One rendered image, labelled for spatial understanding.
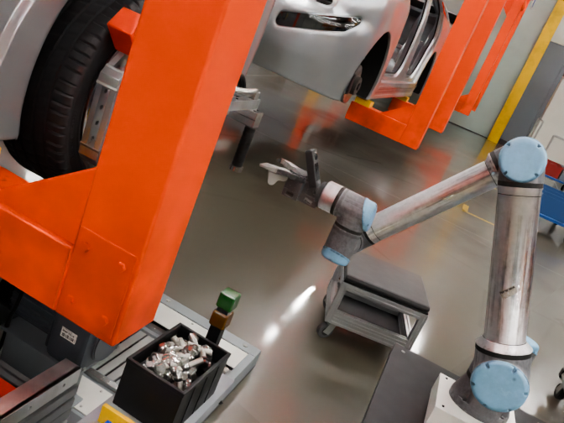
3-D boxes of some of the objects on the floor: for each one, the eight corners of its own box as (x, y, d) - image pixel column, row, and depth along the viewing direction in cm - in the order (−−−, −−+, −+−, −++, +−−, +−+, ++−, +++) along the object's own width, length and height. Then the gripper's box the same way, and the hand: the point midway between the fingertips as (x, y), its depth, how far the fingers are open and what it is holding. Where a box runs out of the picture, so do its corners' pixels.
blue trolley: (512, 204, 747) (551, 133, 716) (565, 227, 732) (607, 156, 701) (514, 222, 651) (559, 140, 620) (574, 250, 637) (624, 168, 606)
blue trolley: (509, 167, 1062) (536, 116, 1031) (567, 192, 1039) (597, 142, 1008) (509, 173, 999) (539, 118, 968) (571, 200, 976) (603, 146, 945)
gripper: (307, 214, 177) (248, 184, 182) (326, 202, 194) (272, 175, 199) (318, 187, 174) (258, 159, 179) (336, 178, 191) (281, 152, 196)
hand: (269, 159), depth 188 cm, fingers open, 14 cm apart
